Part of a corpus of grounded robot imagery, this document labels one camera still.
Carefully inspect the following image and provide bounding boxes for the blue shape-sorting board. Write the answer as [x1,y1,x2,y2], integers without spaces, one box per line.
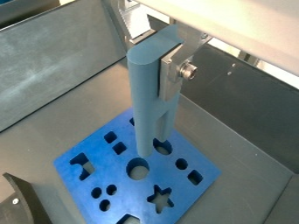
[53,110,220,224]

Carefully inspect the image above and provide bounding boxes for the grey bin wall panels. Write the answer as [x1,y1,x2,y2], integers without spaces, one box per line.
[0,0,299,224]

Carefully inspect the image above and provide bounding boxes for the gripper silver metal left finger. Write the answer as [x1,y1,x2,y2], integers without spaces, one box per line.
[117,0,154,45]

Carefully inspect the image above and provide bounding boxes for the gripper silver metal right finger with bolt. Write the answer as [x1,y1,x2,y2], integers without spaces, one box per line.
[158,23,210,101]

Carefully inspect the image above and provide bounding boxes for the grey-blue square-circle peg object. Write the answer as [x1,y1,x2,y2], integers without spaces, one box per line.
[125,25,182,158]

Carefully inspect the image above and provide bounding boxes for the black curved corner part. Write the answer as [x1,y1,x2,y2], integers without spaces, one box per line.
[0,172,52,224]

